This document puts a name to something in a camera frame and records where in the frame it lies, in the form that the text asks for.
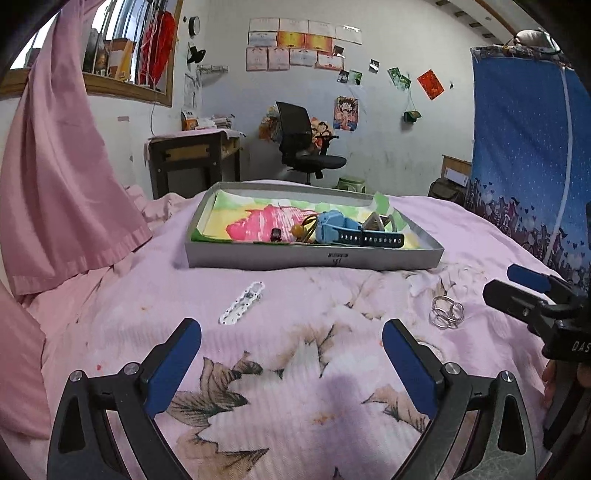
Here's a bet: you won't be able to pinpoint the white perforated hair clip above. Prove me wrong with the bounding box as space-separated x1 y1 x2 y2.
218 281 265 326

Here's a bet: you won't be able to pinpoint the person's right hand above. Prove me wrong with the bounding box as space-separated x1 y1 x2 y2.
542 360 559 409

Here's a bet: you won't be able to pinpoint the blue patterned curtain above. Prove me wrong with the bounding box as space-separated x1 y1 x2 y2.
464 44 591 294

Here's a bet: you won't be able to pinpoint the stack of books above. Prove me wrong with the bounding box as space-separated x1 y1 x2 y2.
198 113 234 130

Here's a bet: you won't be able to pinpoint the red paper wall decoration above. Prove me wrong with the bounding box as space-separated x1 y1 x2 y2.
417 69 445 100

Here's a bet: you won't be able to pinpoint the grey shallow cardboard box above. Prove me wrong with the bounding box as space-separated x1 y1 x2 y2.
185 181 445 271

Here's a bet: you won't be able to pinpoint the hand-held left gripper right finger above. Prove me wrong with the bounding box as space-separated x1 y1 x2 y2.
382 318 539 480

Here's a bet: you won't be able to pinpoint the silver wire ring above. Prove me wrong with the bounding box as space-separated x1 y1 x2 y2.
428 295 465 330

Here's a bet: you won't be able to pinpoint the beige claw hair clip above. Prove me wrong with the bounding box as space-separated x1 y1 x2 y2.
360 212 398 234

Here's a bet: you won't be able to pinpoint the red hanging cloth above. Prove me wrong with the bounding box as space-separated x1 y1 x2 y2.
139 10 177 90

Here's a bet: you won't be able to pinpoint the grey plush toy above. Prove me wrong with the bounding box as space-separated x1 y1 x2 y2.
503 28 561 58

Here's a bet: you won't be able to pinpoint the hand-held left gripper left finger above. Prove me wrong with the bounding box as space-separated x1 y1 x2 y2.
46 318 202 480

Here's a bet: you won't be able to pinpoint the cartoon wall poster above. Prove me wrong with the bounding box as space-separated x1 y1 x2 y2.
333 96 360 132

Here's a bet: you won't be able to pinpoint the group of wall certificates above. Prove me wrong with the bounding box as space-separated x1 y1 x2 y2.
246 17 363 72

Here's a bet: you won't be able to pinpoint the scattered small wall photos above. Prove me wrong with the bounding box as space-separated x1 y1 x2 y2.
332 45 411 90

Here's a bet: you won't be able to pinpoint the dark bag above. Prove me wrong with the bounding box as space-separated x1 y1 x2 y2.
427 178 467 206

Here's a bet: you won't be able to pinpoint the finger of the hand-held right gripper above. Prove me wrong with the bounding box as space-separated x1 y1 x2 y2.
482 279 551 330
506 264 583 301

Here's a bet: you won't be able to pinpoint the orange cardboard box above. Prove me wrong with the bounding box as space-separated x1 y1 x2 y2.
108 38 137 81

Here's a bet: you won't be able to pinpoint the black office chair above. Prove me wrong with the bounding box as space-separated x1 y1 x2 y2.
276 102 347 185

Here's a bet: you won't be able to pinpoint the pink floral bedsheet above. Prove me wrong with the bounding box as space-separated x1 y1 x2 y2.
0 179 591 480

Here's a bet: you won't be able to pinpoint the wooden framed barred window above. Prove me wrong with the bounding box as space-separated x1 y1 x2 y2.
9 0 185 108

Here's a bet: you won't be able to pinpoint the colourful gift bag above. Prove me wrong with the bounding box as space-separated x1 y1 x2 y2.
259 105 280 141

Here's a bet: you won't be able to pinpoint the brown hair tie amber bead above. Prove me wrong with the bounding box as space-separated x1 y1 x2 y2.
291 215 319 243

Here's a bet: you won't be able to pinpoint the wooden desk black legs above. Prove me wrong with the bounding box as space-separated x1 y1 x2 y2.
148 129 242 200

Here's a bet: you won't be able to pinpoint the light blue wrist watch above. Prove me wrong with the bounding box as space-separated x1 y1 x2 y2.
314 210 406 249

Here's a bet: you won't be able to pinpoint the colourful painted cloth liner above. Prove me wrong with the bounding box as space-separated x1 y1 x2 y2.
191 189 421 250

